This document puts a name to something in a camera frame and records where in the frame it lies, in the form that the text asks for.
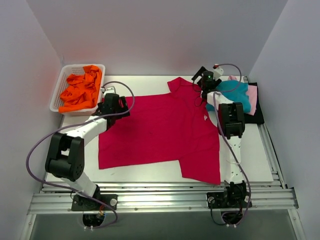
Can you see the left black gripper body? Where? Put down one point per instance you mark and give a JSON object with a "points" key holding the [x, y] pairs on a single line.
{"points": [[122, 109]]}

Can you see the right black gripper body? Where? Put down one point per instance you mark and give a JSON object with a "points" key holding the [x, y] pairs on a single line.
{"points": [[200, 74]]}

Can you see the crimson red t-shirt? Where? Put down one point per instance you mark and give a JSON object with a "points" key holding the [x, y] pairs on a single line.
{"points": [[165, 127]]}

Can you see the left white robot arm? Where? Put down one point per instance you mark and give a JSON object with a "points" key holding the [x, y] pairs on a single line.
{"points": [[66, 153]]}

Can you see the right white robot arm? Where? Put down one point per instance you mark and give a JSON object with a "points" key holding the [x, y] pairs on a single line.
{"points": [[230, 121]]}

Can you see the folded teal t-shirt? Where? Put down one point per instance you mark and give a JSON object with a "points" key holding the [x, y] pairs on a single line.
{"points": [[236, 91]]}

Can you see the crumpled orange t-shirt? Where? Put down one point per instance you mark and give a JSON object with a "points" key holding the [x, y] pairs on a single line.
{"points": [[82, 91]]}

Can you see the folded pink t-shirt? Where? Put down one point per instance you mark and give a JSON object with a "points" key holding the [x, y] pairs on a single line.
{"points": [[245, 94]]}

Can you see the white plastic basket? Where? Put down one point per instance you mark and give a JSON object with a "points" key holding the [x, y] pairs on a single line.
{"points": [[61, 85]]}

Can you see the folded black t-shirt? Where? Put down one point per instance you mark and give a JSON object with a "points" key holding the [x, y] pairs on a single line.
{"points": [[255, 116]]}

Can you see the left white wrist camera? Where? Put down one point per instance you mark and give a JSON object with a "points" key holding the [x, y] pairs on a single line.
{"points": [[108, 90]]}

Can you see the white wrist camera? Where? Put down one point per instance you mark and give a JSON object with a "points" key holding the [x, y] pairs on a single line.
{"points": [[108, 90], [217, 71]]}

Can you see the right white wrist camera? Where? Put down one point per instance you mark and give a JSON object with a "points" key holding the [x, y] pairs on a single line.
{"points": [[217, 71]]}

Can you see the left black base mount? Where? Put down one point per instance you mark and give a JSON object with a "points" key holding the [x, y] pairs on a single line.
{"points": [[84, 204]]}

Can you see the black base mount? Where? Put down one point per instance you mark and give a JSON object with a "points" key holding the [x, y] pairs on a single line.
{"points": [[225, 198], [84, 204]]}

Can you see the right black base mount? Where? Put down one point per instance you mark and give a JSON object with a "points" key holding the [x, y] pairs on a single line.
{"points": [[225, 198]]}

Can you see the aluminium rail frame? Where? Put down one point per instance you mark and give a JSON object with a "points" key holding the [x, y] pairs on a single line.
{"points": [[154, 201]]}

